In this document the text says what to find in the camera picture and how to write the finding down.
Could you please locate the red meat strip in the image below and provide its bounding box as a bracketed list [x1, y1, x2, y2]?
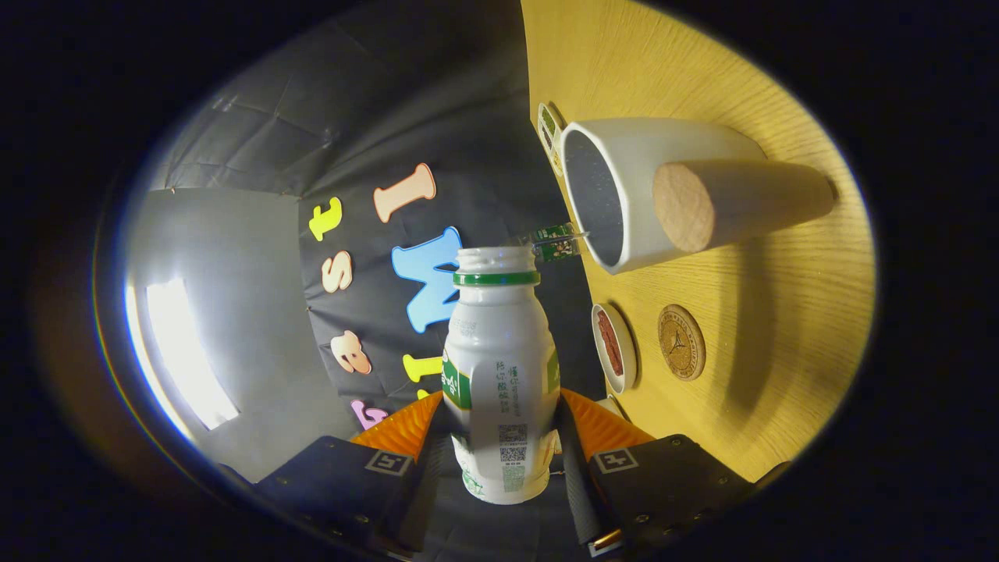
[597, 311, 624, 377]

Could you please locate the white juice bottle green label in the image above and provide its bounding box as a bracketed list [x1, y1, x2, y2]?
[441, 246, 561, 506]

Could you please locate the white divided dish with beans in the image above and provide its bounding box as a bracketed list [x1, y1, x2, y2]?
[537, 102, 567, 179]

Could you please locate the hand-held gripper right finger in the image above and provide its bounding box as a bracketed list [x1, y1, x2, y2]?
[558, 388, 756, 557]

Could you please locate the white cup wooden handle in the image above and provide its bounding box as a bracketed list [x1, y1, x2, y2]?
[560, 117, 836, 276]

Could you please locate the round wooden coaster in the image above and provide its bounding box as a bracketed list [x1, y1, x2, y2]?
[657, 304, 707, 382]

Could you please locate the clear plastic water bottle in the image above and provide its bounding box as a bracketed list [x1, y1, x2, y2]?
[519, 222, 590, 264]

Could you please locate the wooden table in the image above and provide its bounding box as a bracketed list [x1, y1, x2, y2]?
[519, 0, 876, 483]

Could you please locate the black backdrop cloth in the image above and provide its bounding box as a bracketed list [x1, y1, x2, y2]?
[148, 0, 610, 562]

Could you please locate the round white plate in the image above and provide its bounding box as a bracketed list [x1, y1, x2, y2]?
[591, 303, 638, 395]

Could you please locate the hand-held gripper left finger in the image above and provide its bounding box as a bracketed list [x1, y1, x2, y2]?
[254, 390, 461, 559]

